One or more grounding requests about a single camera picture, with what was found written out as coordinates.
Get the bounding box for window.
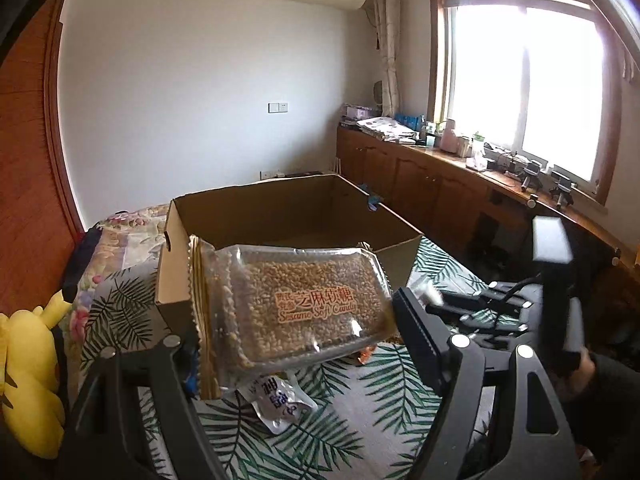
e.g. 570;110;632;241
427;0;626;206

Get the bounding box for wooden headboard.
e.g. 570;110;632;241
0;0;88;321

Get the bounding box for yellow plush toy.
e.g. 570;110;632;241
0;290;71;461

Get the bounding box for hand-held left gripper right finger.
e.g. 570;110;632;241
391;287;583;480

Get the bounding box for folded cloth pile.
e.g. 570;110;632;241
356;116;418;142

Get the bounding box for dark cloth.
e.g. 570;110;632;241
60;227;101;306

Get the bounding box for small camera tripod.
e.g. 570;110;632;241
549;172;576;208
520;160;546;193

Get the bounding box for clear sesame candy box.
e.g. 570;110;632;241
187;234;401;403

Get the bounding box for person's right forearm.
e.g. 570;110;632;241
560;350;640;461

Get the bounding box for grey devices on sill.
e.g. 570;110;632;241
482;145;526;176

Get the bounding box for gold foil candy wrapper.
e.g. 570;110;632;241
352;345;381;367

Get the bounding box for pale curtain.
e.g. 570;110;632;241
370;0;402;118

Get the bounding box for silver snack packet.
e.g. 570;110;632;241
237;372;318;435

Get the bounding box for floral blanket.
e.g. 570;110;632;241
70;202;173;341

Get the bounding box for wooden cabinet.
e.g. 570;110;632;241
336;125;640;281

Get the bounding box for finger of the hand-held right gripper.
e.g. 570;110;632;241
442;307;533;342
440;282;543;311

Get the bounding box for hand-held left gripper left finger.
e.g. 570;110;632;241
62;332;231;480

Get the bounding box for brown cardboard box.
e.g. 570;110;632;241
152;172;425;341

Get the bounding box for white snack wrapper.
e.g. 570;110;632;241
407;280;446;311

